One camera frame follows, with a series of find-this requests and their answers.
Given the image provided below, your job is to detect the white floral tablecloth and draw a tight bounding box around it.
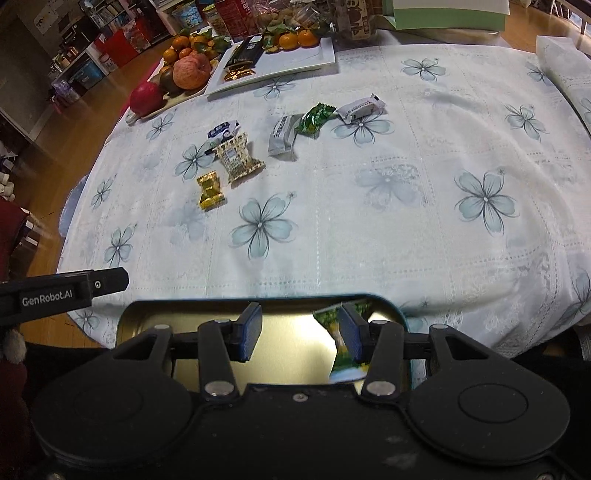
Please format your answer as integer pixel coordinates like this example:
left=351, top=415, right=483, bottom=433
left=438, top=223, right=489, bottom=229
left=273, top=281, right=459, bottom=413
left=58, top=34, right=591, bottom=361

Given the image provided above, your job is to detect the red apple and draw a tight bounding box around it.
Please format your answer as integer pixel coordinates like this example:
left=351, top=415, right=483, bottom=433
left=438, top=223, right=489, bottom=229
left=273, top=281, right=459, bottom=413
left=129, top=82, right=165, bottom=115

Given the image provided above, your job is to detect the gold metal tray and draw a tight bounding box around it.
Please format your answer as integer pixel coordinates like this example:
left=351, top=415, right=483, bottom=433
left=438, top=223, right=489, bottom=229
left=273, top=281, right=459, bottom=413
left=113, top=293, right=409, bottom=398

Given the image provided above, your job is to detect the green and yellow snack packet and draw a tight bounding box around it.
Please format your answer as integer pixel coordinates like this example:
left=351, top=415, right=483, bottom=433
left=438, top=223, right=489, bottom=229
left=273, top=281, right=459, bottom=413
left=313, top=299, right=370, bottom=383

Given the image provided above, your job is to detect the green desk calendar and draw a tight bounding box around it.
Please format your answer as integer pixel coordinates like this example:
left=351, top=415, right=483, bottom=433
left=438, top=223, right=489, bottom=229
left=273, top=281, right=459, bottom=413
left=381, top=0, right=511, bottom=33

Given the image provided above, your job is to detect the blue printed tub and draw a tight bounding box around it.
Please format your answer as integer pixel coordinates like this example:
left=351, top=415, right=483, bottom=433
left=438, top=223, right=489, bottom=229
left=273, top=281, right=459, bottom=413
left=171, top=0, right=204, bottom=28

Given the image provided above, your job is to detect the small green snack packet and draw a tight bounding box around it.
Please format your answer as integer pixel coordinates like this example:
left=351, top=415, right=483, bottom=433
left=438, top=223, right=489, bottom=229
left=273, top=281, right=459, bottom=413
left=294, top=104, right=337, bottom=138

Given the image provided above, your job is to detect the red can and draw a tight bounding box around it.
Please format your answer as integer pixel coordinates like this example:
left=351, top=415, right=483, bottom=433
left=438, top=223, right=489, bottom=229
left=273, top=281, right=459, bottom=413
left=215, top=0, right=254, bottom=38

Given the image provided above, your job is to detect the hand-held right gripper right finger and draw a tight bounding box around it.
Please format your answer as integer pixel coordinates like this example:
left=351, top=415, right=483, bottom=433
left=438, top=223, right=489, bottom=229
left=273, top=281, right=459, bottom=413
left=338, top=304, right=509, bottom=402

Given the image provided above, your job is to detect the blue table underlay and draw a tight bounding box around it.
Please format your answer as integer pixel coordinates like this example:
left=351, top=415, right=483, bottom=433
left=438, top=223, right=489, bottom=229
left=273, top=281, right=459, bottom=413
left=58, top=175, right=86, bottom=236

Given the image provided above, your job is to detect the brown kiwi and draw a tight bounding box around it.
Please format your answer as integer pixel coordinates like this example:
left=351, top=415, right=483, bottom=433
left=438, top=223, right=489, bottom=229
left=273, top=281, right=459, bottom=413
left=158, top=67, right=183, bottom=95

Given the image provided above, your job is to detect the large clear glass jar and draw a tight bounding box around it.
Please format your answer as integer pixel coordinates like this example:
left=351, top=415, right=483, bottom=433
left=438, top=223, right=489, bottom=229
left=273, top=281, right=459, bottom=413
left=254, top=0, right=296, bottom=26

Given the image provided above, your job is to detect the pink apple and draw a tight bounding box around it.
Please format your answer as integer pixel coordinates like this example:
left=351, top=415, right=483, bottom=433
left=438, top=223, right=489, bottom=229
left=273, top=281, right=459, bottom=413
left=172, top=52, right=212, bottom=90

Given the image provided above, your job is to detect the white and blue snack packet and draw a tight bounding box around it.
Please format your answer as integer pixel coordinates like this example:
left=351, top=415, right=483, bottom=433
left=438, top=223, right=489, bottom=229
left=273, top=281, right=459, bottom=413
left=205, top=120, right=242, bottom=141

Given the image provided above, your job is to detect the beige patterned snack packet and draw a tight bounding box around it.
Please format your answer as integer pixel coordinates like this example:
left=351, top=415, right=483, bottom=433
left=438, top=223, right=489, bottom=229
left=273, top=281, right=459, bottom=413
left=213, top=132, right=267, bottom=186

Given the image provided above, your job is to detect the white bookshelf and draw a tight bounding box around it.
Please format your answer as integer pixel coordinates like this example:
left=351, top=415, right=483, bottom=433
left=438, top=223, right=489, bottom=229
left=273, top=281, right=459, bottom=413
left=81, top=0, right=162, bottom=38

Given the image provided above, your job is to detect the black snack packet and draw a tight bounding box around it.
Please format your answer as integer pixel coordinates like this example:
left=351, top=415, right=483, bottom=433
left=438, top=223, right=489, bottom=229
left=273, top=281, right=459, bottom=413
left=225, top=37, right=265, bottom=70

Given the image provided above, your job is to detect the small yellow jar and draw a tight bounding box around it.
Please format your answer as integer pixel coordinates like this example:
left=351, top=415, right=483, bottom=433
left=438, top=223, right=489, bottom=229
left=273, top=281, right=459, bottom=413
left=203, top=4, right=229, bottom=35

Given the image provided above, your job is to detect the grey snack packet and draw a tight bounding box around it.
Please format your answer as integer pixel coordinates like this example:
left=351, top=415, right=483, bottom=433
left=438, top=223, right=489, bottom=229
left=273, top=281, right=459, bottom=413
left=268, top=113, right=303, bottom=161

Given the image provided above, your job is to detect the dark red cloth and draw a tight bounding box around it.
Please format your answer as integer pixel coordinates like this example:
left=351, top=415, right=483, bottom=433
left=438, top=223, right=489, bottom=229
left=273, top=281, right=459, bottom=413
left=0, top=203, right=33, bottom=282

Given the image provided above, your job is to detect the white rectangular plate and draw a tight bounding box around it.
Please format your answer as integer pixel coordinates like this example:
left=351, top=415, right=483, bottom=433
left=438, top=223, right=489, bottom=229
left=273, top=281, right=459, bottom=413
left=204, top=36, right=337, bottom=97

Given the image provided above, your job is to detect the brown printed box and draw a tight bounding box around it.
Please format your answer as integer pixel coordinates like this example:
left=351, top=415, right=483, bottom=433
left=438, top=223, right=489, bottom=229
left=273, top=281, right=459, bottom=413
left=335, top=0, right=384, bottom=38

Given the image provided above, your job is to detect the red box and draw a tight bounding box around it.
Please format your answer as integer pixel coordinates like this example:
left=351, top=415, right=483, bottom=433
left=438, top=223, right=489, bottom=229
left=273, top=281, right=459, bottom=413
left=95, top=28, right=144, bottom=65

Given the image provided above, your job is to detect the low white shelf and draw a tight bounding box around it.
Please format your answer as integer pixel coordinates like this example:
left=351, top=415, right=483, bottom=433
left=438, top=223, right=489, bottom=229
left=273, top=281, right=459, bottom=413
left=48, top=46, right=118, bottom=100

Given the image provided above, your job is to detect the gold foil candy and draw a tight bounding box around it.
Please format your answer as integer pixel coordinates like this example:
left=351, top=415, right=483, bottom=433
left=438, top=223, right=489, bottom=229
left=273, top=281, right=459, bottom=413
left=195, top=170, right=228, bottom=210

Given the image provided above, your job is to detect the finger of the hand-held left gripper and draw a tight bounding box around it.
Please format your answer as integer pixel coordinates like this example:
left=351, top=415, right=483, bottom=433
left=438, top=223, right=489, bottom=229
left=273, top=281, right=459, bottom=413
left=88, top=267, right=130, bottom=296

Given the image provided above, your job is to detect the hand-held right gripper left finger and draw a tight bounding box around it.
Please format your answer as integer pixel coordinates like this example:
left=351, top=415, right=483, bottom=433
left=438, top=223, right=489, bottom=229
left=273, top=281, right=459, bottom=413
left=104, top=301, right=264, bottom=402

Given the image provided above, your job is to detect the blue storage box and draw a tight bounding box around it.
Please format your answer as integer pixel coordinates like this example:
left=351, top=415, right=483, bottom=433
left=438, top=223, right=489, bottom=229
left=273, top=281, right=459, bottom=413
left=74, top=62, right=105, bottom=90

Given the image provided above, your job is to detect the yellow fruit tray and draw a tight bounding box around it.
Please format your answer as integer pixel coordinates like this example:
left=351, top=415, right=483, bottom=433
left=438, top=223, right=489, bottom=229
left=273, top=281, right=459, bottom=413
left=127, top=28, right=222, bottom=123

